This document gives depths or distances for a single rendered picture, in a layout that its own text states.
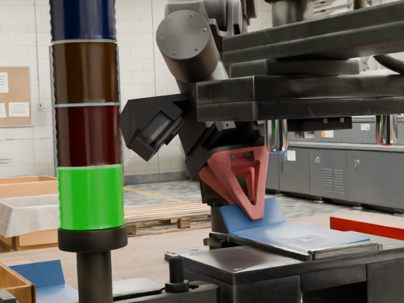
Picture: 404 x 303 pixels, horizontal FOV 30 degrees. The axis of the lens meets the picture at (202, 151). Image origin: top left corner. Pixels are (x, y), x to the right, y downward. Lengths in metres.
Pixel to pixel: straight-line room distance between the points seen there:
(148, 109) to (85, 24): 0.37
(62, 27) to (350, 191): 7.95
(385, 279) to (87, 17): 0.39
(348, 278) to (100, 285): 0.29
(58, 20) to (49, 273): 0.50
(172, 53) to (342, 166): 7.68
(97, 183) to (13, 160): 11.19
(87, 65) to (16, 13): 11.31
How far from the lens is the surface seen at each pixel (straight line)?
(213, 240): 0.77
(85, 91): 0.42
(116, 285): 0.88
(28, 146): 11.64
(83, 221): 0.42
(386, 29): 0.53
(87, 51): 0.42
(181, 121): 0.80
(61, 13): 0.43
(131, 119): 0.78
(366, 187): 8.10
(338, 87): 0.65
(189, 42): 0.77
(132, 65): 12.12
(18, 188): 4.73
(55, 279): 0.89
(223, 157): 0.78
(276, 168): 9.65
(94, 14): 0.42
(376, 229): 1.01
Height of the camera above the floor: 1.11
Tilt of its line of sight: 3 degrees down
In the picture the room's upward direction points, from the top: 2 degrees counter-clockwise
